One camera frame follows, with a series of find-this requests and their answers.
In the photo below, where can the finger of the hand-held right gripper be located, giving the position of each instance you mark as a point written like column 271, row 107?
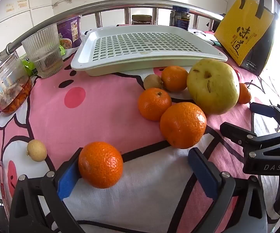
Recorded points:
column 263, row 109
column 237, row 133

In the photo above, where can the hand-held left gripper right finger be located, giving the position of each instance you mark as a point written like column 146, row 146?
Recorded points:
column 203, row 172

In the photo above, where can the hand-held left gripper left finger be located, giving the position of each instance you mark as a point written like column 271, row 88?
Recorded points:
column 67, row 182

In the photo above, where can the small stemmed tangerine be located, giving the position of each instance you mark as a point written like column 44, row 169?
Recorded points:
column 244, row 93

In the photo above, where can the orange tangerine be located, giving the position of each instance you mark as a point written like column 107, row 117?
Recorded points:
column 174, row 78
column 183, row 125
column 154, row 104
column 100, row 165

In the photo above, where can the small beige round fruit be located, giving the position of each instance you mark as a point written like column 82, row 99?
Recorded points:
column 36, row 150

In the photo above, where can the large yellow-green pear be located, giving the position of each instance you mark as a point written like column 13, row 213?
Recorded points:
column 213, row 86

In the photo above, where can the white perforated plastic tray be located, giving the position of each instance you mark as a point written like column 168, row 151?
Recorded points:
column 106, row 63

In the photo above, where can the pink cartoon printed blanket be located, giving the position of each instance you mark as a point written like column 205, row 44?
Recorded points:
column 93, row 126

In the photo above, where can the yellow and black tote bag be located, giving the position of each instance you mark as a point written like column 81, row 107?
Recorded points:
column 241, row 29

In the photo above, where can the brown kiwi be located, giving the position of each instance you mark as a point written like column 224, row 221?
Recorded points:
column 152, row 81

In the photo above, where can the glass jar of pickles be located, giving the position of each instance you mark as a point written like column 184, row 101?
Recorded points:
column 6, row 85

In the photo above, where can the green snack packet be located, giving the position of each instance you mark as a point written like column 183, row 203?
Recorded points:
column 28, row 66

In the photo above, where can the blue-lidded dark jar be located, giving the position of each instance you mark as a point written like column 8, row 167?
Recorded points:
column 180, row 19

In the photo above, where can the ribbed clear glass cup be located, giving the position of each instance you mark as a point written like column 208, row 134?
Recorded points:
column 42, row 51

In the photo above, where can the brown-lidded dark jar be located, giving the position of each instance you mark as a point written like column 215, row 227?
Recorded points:
column 141, row 19

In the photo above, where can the purple instant noodle cup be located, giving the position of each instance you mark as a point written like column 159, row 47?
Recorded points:
column 69, row 31

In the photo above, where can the metal bed rail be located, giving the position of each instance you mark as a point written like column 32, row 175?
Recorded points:
column 57, row 17

